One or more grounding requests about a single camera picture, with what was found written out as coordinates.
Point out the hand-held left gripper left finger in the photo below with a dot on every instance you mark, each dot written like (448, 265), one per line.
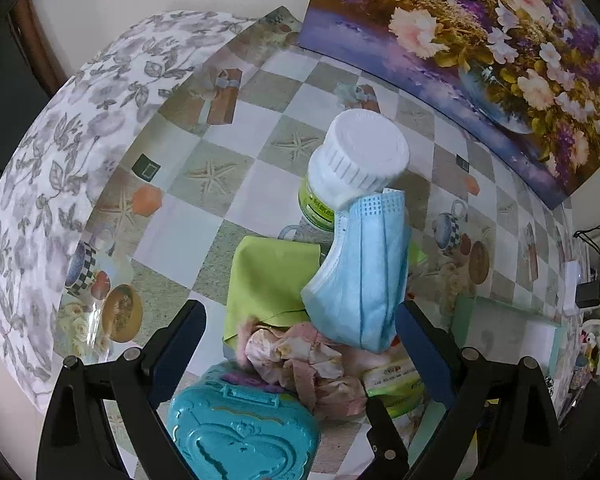
(180, 355)

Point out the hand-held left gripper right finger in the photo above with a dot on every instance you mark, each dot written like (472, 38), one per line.
(420, 355)

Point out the blue face mask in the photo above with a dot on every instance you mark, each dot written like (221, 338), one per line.
(360, 280)

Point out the green wet wipes packet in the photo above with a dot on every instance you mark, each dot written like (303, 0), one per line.
(395, 385)

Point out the teal heart toy case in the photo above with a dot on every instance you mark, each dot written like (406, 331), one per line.
(240, 435)

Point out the green cloth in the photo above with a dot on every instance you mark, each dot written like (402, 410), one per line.
(265, 280)

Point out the crumpled pink printed cloth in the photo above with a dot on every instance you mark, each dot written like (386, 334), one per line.
(300, 365)

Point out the colourful toy clutter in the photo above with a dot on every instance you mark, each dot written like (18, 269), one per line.
(585, 360)

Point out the white power strip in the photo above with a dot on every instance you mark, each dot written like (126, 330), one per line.
(572, 285)

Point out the black power adapter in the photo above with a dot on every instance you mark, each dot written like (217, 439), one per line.
(588, 295)

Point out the white capped green label bottle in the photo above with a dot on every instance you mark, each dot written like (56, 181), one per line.
(360, 150)

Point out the grey leaf print cloth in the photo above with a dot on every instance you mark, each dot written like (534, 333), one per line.
(40, 185)

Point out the floral painting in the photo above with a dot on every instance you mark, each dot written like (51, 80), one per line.
(480, 35)

